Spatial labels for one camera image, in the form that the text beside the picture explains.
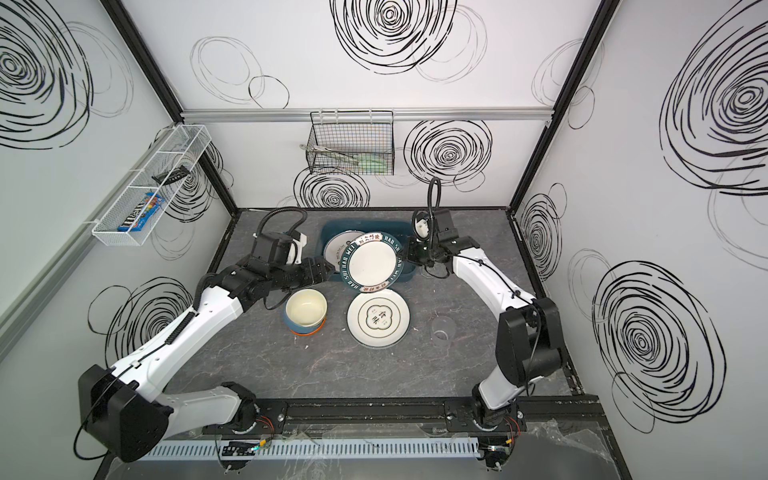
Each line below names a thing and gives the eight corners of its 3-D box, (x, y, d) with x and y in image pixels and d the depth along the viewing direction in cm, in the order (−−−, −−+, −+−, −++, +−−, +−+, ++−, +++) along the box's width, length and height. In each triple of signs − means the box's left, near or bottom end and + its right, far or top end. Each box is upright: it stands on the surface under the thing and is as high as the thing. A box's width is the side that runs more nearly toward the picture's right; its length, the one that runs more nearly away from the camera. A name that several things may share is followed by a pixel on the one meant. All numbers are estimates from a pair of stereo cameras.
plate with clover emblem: (345, 348, 87) (344, 344, 85) (350, 295, 98) (349, 290, 96) (411, 348, 87) (411, 344, 85) (408, 295, 98) (409, 290, 96)
